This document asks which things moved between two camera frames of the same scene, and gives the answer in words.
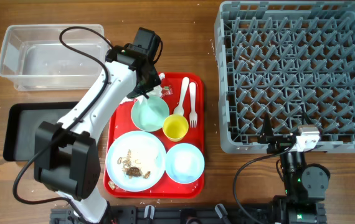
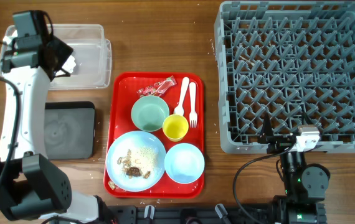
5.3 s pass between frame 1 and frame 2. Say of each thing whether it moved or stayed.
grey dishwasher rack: stayed
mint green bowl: stayed
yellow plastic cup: stayed
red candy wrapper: moved
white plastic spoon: stayed
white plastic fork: stayed
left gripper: moved
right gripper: stayed
